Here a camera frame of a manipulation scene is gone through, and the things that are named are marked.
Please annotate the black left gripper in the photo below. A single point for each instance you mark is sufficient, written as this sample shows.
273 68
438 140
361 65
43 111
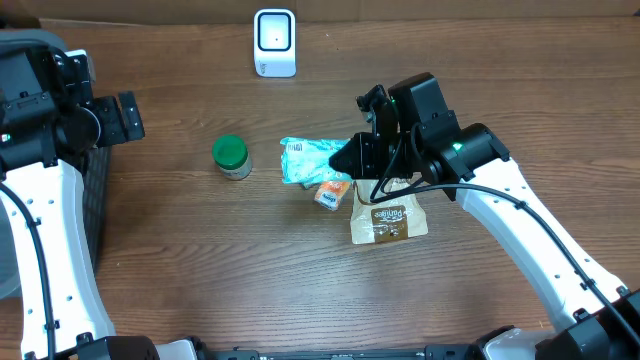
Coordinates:
118 131

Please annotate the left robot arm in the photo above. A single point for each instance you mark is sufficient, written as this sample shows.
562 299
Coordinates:
85 331

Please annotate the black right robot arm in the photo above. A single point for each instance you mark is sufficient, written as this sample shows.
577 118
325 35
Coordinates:
416 145

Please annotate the green lid jar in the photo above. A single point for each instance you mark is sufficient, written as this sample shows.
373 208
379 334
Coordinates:
231 155

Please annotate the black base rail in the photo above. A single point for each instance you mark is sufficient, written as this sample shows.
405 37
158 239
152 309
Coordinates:
430 352

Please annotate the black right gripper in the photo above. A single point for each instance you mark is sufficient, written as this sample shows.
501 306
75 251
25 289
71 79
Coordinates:
358 148

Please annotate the white barcode scanner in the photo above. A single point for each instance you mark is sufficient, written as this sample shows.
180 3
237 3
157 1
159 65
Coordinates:
275 43

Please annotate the teal wet wipes pack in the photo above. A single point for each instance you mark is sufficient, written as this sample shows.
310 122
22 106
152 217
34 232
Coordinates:
306 161

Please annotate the orange Kleenex tissue pack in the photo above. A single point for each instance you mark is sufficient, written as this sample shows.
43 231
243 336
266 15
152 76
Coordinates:
331 193

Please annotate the grey plastic mesh basket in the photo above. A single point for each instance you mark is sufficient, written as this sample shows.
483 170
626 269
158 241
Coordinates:
95 200

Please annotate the brown white snack pouch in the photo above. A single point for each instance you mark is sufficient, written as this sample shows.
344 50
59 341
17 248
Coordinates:
394 220

